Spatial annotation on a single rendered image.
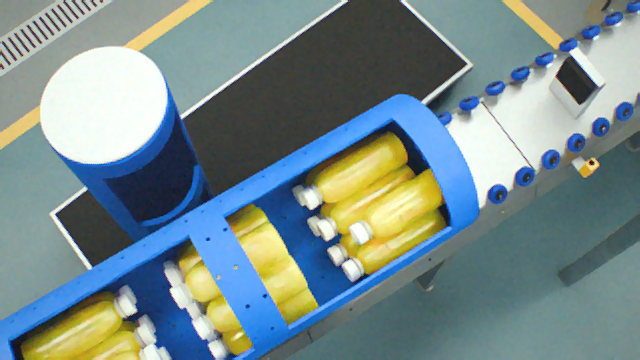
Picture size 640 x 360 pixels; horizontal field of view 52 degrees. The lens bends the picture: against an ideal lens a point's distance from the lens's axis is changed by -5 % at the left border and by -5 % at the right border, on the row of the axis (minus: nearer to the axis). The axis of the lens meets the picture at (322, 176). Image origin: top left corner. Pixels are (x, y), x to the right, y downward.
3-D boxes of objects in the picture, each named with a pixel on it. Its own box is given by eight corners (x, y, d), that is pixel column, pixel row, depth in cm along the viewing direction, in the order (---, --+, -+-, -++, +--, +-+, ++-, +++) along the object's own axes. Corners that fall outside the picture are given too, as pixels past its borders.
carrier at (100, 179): (125, 255, 221) (206, 280, 219) (18, 147, 140) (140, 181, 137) (155, 177, 231) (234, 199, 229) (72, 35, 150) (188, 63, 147)
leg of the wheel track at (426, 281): (436, 285, 233) (475, 232, 175) (422, 294, 232) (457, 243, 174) (427, 271, 235) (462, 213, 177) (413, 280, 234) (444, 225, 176)
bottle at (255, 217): (260, 206, 122) (168, 259, 118) (280, 241, 122) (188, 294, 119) (255, 205, 129) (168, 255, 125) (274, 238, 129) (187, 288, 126)
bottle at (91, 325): (15, 344, 113) (110, 289, 116) (27, 340, 120) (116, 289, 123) (35, 380, 112) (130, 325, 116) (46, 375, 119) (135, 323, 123)
